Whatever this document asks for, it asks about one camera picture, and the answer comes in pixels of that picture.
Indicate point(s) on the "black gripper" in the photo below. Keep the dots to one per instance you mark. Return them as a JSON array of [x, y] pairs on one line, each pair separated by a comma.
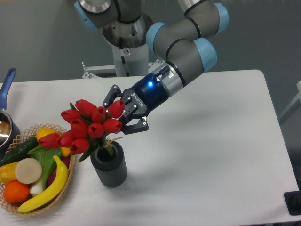
[[140, 99]]

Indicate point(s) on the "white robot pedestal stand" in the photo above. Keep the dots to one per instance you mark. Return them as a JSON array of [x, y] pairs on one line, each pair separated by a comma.
[[128, 62]]

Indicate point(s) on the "yellow banana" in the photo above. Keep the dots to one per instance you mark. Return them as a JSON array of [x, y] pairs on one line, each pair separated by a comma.
[[51, 192]]

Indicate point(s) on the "yellow bell pepper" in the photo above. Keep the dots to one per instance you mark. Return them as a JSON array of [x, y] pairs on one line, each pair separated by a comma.
[[7, 173]]

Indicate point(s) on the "blue handled saucepan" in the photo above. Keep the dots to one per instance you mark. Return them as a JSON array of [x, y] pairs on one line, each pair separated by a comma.
[[8, 129]]

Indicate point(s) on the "round beige disc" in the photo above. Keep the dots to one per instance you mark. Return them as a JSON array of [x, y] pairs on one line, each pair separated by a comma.
[[28, 170]]

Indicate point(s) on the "orange fruit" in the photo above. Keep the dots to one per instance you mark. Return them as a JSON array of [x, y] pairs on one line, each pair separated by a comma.
[[16, 192]]

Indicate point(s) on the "green bok choy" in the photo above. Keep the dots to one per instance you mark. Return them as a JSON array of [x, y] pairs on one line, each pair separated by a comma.
[[45, 157]]

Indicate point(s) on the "white frame at right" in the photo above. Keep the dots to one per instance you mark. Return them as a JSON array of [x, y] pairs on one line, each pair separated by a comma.
[[292, 106]]

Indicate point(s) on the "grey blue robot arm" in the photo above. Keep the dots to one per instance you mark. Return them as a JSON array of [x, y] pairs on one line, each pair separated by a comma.
[[167, 57]]

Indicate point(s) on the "red tulip bouquet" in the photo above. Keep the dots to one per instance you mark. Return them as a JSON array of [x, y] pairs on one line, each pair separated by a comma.
[[89, 127]]

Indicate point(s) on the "black device at table edge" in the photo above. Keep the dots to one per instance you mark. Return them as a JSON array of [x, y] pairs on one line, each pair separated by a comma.
[[293, 202]]

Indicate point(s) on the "yellow lemon squash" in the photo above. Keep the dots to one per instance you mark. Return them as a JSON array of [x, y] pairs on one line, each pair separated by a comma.
[[48, 137]]

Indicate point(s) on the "green cucumber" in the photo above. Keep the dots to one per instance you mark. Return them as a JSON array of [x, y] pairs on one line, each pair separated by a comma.
[[20, 152]]

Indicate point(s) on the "dark grey ribbed vase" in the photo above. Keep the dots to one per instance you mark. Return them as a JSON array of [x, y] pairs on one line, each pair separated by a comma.
[[112, 171]]

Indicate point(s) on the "woven wicker basket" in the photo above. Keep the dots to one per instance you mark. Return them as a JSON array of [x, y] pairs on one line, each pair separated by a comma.
[[25, 135]]

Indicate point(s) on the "dark red fruit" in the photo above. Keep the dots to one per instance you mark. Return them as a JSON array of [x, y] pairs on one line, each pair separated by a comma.
[[66, 161]]

